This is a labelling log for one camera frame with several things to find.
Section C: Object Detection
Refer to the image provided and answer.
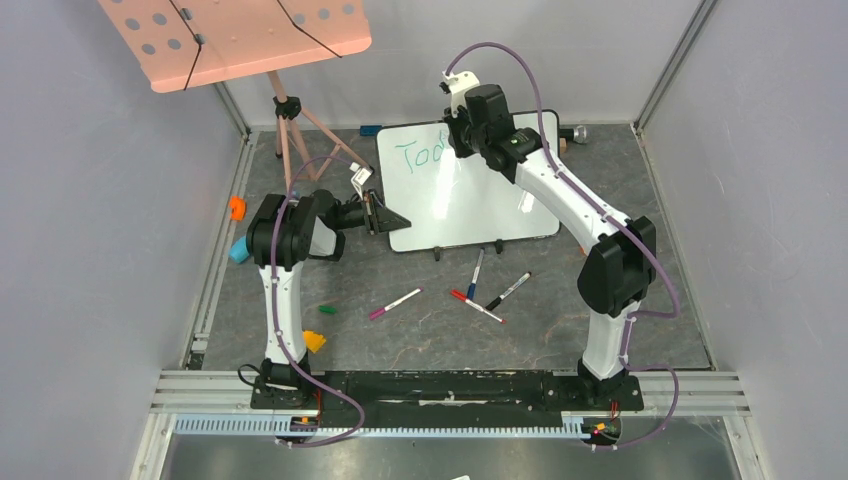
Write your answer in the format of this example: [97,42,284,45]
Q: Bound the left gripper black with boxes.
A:
[333,189,412,235]

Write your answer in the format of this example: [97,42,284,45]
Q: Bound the white whiteboard black frame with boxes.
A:
[376,122,560,253]

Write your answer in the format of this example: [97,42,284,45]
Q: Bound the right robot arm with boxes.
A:
[439,78,657,408]

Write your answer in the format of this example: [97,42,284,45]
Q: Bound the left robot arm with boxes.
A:
[246,189,412,410]

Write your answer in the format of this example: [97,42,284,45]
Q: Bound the magenta capped whiteboard marker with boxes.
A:
[368,287,423,321]

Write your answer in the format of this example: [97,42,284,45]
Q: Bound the red capped whiteboard marker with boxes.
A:
[451,289,506,324]

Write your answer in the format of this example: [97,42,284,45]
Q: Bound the blue capped whiteboard marker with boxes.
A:
[466,248,485,299]

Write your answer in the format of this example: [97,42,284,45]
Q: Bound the black capped whiteboard marker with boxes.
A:
[485,271,532,311]

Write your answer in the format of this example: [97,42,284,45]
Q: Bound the blue lego brick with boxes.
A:
[359,124,383,137]

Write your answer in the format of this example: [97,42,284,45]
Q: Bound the black microphone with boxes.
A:
[558,125,588,145]

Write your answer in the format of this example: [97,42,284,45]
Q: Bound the yellow stepped block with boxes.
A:
[303,330,327,353]

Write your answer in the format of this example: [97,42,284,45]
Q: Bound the orange piece left edge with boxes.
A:
[228,196,247,222]

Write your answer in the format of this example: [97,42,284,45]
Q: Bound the blue cylinder tube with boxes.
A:
[228,236,250,264]

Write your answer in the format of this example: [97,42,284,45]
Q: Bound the pink music stand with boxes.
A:
[100,0,372,184]

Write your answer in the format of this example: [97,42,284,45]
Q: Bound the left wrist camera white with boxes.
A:
[349,163,373,200]

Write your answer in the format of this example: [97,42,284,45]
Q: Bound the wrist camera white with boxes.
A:
[440,71,480,118]
[349,163,373,200]

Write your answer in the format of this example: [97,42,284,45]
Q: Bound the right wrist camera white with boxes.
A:
[440,71,480,118]

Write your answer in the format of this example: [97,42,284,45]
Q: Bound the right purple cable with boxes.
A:
[443,42,682,453]

